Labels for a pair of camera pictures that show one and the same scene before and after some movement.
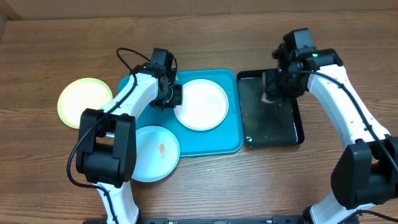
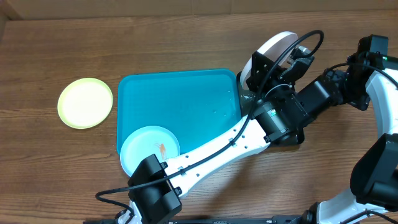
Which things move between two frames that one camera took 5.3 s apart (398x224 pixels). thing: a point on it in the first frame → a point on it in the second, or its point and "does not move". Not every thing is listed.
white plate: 205,105 → 273,50
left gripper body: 171,99 → 257,85
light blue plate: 157,153 does not move
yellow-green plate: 81,94 does not move
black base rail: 285,219 does not move
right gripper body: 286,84 → 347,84
